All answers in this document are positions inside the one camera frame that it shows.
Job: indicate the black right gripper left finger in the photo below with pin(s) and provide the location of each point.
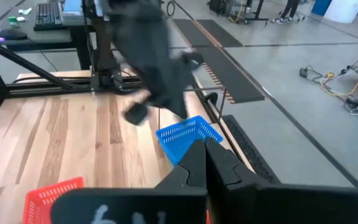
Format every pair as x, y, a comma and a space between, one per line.
135, 208

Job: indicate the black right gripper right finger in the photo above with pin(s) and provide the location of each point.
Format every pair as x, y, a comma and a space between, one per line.
291, 205

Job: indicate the blue plastic basket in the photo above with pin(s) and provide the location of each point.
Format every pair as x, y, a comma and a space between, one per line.
179, 143

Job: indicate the red plastic basket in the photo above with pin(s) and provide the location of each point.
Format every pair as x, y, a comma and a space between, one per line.
42, 205

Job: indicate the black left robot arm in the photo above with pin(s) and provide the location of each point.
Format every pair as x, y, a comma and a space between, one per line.
135, 31

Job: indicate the black hazard-striped floor mat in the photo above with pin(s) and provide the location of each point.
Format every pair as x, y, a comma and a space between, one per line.
228, 71

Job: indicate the black perforated floor grate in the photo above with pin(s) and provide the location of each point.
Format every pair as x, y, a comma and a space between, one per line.
250, 149

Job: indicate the black equipment stand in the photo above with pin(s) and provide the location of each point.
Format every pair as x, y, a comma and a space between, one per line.
228, 9

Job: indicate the computer monitor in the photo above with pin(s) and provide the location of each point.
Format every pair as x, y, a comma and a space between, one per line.
73, 7

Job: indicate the black keyboard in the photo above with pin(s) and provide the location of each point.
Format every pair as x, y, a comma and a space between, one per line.
47, 15

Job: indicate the grey desk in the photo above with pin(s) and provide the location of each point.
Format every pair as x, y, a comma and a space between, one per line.
36, 35

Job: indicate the person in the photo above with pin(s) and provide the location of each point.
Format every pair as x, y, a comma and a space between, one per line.
287, 9

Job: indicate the small white block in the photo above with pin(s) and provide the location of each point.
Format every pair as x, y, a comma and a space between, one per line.
26, 11

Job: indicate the black computer mouse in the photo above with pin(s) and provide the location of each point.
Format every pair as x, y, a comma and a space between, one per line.
11, 34

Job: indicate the small green block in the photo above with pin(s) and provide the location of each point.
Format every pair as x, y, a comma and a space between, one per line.
12, 19

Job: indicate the blue barrel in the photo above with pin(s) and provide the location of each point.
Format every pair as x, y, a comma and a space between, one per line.
320, 6

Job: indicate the white cylinder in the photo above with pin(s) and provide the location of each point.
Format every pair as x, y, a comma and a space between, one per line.
343, 11

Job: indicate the black aluminium table frame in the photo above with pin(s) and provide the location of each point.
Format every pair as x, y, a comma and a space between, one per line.
42, 87

